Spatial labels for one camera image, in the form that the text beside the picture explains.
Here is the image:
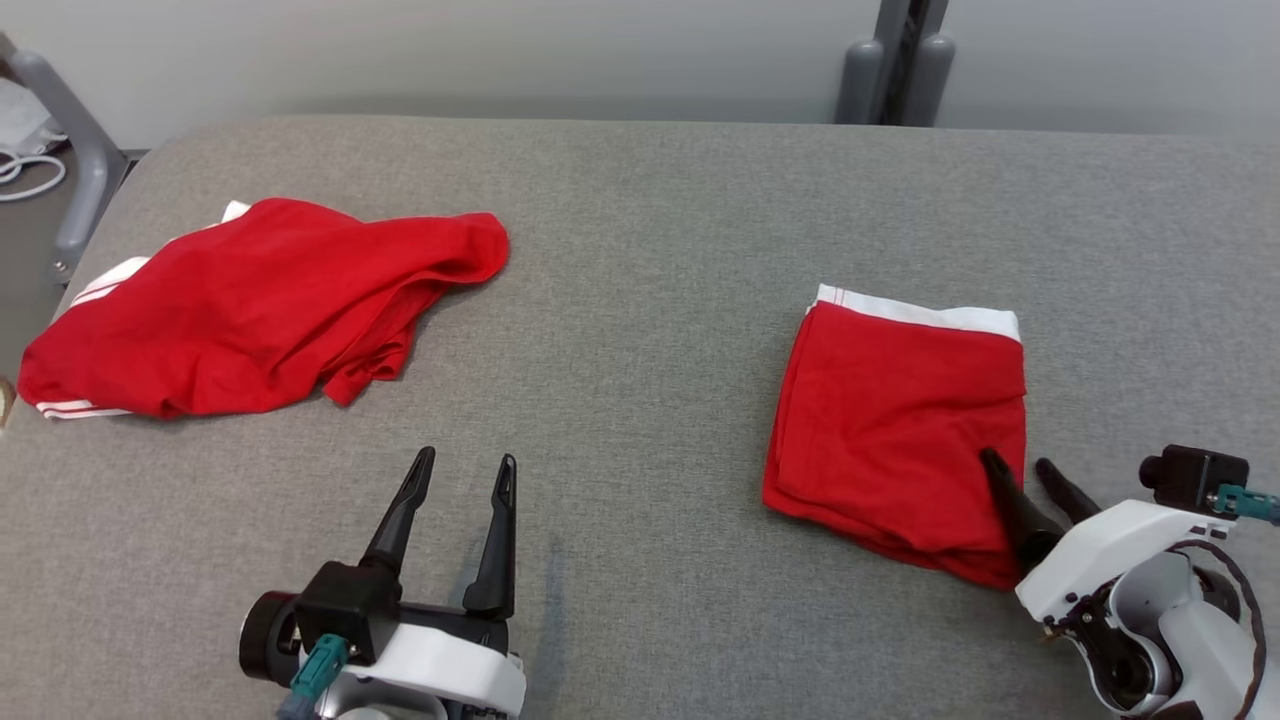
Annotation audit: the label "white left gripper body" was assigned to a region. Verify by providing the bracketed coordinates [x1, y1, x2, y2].
[237, 590, 529, 720]

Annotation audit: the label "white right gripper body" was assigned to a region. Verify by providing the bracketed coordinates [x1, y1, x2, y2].
[1015, 498, 1233, 629]

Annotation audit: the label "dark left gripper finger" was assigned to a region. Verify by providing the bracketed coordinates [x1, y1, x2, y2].
[360, 446, 438, 576]
[462, 454, 519, 619]

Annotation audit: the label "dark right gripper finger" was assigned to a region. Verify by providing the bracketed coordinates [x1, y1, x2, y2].
[979, 447, 1066, 576]
[1034, 457, 1103, 526]

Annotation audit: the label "red shorts with white bands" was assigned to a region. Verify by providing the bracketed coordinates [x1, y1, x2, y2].
[761, 284, 1030, 592]

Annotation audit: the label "red basketball jersey white sleeves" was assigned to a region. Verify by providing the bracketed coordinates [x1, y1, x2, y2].
[17, 196, 512, 422]

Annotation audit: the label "rounded partition foot cap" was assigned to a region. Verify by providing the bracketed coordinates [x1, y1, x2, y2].
[837, 38, 887, 126]
[904, 33, 957, 127]

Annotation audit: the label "teal left camera connector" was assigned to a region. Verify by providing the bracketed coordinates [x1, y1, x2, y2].
[276, 632, 352, 720]

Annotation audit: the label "teal camera connector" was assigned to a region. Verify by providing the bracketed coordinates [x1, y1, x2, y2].
[1212, 482, 1280, 527]
[276, 632, 352, 720]

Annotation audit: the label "teal right camera connector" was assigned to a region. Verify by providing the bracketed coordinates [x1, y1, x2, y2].
[1212, 482, 1280, 527]

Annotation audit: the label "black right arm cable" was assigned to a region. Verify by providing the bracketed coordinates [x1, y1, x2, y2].
[1168, 538, 1269, 720]

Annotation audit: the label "grey side rail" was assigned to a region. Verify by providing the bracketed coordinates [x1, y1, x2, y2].
[0, 35, 132, 287]

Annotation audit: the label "white cable on floor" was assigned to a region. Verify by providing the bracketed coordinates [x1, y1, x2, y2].
[0, 147, 70, 204]

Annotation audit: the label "grey metal partition post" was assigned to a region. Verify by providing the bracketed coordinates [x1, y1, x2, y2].
[872, 0, 949, 126]

